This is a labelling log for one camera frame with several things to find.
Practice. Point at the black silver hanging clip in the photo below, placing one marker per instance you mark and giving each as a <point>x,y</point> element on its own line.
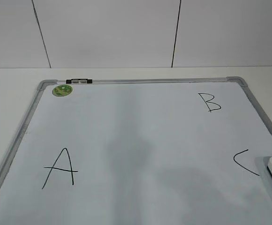
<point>79,81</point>

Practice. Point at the round green magnet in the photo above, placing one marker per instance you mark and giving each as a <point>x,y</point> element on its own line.
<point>62,90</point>

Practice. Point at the white whiteboard with grey frame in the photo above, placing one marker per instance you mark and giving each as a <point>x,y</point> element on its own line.
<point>140,152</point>

